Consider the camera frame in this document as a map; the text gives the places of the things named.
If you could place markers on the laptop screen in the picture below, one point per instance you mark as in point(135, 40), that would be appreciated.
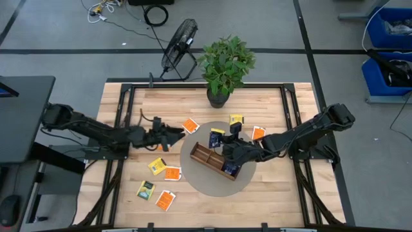
point(6, 91)

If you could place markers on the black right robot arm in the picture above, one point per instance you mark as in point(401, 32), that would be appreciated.
point(299, 133)

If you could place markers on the white and orange tea packet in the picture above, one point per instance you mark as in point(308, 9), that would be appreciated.
point(160, 148)

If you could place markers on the black computer mouse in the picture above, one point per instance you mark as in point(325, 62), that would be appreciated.
point(9, 209)

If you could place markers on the green and yellow tea packet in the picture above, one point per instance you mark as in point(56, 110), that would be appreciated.
point(145, 190)

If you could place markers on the black desk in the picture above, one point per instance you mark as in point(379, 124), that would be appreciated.
point(22, 119)

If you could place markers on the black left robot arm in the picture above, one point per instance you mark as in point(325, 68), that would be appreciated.
point(90, 127)

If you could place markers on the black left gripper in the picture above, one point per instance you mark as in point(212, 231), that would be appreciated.
point(156, 137)

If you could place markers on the clear plastic bag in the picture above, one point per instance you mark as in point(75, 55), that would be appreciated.
point(399, 27)

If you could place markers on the round grey mat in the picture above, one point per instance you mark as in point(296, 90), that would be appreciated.
point(206, 185)

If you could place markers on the black floor fan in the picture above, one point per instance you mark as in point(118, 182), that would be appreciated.
point(178, 45)

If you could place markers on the green potted plant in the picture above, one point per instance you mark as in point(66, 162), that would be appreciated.
point(225, 64)

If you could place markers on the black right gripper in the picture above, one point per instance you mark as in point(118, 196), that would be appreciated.
point(241, 151)

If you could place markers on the wooden tea organizer box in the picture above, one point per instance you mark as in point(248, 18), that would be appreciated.
point(206, 158)

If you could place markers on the black equipment case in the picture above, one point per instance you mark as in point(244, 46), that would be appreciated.
point(150, 1)

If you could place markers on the dark grey desk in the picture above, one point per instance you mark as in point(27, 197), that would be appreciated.
point(16, 180)

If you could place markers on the blue storage bin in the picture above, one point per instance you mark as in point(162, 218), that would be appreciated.
point(373, 77)
point(375, 29)

